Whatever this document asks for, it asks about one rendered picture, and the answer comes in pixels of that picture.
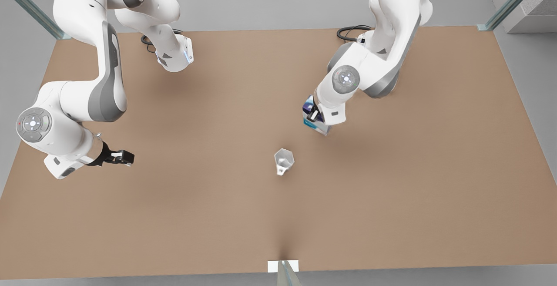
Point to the blue and white carton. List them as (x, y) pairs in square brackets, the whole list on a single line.
[(314, 126)]

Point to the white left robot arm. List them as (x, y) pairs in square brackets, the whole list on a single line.
[(391, 29)]

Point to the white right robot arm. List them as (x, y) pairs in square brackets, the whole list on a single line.
[(78, 14)]

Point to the clear white measuring cup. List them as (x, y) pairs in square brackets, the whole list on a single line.
[(283, 159)]

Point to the grey stone block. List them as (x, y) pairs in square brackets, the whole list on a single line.
[(533, 3)]

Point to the silver frame post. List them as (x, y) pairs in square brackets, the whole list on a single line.
[(30, 5), (513, 1), (285, 273)]

